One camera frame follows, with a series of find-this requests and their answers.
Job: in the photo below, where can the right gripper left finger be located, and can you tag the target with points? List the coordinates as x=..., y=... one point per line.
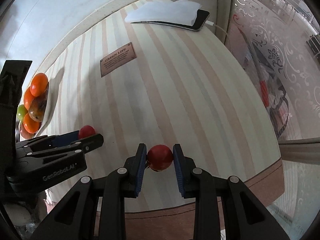
x=95, y=208

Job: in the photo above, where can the cherry tomato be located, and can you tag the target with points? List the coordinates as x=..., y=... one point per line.
x=159, y=158
x=86, y=131

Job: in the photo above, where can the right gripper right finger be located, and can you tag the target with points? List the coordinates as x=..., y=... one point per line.
x=228, y=200

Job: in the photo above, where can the orange front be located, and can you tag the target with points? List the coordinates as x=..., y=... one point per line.
x=30, y=125

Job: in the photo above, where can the large orange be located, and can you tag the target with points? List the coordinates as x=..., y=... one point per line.
x=28, y=98

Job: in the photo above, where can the small orange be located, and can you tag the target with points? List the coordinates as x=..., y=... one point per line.
x=38, y=84

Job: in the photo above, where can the white tissue paper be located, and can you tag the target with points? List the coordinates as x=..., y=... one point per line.
x=179, y=12

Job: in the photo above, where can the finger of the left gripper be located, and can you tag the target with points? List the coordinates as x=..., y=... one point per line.
x=49, y=141
x=83, y=146

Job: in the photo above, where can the black smartphone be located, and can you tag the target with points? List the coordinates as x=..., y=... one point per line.
x=201, y=18

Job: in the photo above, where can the reddish brown apple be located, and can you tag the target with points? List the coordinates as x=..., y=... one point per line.
x=23, y=132

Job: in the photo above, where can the brown green apple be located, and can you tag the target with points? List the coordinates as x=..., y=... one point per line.
x=37, y=108

